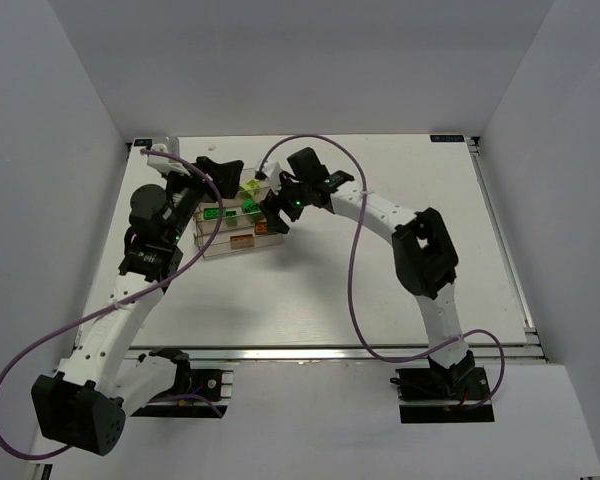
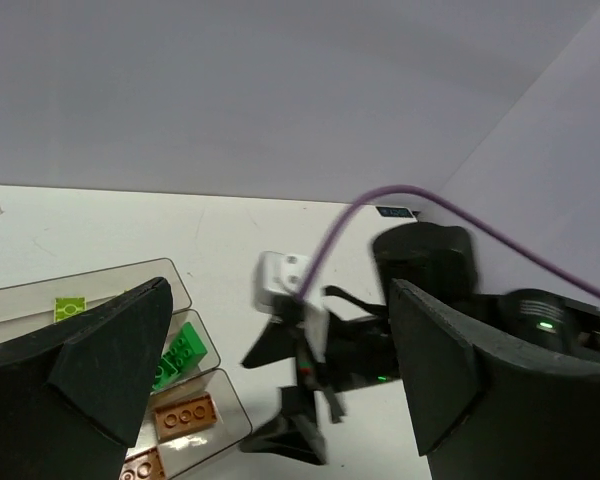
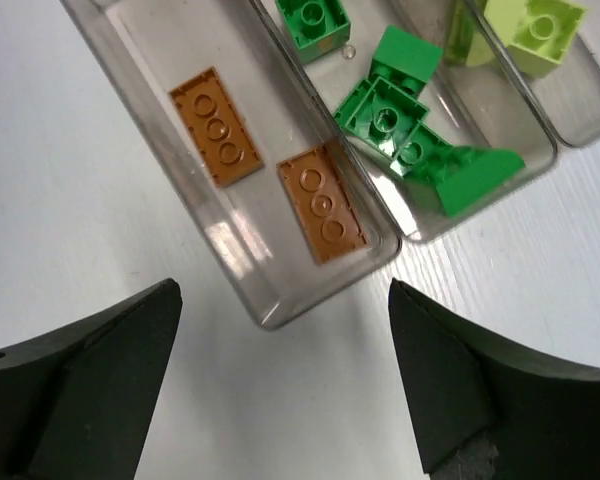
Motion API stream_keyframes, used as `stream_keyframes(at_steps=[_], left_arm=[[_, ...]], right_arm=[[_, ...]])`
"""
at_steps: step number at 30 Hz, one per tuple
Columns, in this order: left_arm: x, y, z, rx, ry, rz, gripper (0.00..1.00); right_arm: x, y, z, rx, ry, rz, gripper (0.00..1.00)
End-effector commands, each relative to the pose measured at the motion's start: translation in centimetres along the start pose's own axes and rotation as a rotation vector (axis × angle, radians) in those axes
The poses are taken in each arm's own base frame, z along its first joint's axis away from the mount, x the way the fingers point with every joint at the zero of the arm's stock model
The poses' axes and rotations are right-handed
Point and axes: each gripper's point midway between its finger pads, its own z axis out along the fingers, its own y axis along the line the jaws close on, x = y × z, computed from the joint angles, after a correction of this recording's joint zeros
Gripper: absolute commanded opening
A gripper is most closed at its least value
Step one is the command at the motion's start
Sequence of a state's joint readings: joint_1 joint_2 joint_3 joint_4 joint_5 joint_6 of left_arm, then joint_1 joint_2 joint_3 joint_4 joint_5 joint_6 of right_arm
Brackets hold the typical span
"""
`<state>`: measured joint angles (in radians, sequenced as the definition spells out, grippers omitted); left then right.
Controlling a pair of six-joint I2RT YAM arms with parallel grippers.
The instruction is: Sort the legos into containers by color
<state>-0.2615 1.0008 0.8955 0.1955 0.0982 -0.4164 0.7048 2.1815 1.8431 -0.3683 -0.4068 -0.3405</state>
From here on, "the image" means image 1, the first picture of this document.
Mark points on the lime green 2x2 lego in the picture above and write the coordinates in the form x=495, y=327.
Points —
x=249, y=188

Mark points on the orange lego with green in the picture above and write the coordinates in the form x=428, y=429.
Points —
x=242, y=241

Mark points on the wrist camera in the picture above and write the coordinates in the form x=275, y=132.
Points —
x=162, y=155
x=270, y=171

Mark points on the dark green 2x2 lego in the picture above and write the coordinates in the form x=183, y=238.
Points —
x=249, y=206

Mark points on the table corner label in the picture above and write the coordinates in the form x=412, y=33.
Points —
x=446, y=138
x=143, y=143

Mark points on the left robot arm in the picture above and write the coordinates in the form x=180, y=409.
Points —
x=86, y=403

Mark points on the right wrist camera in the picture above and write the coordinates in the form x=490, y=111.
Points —
x=270, y=171

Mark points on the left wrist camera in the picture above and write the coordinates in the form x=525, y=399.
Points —
x=162, y=155

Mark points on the table corner label right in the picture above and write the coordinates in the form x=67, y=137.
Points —
x=446, y=138

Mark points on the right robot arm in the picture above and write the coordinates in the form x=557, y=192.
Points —
x=425, y=258

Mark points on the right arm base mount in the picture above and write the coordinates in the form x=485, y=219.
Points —
x=425, y=399

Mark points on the orange lego plate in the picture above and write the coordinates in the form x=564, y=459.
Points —
x=261, y=228

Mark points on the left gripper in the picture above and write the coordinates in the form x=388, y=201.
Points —
x=200, y=175

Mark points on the dark green lego block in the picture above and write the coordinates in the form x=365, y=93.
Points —
x=256, y=216

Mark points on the green 2x4 lego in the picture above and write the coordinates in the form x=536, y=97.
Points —
x=212, y=213

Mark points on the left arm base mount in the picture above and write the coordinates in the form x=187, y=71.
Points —
x=168, y=383

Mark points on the table corner label left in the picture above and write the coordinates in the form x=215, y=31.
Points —
x=143, y=143

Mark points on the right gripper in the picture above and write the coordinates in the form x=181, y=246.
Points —
x=284, y=198

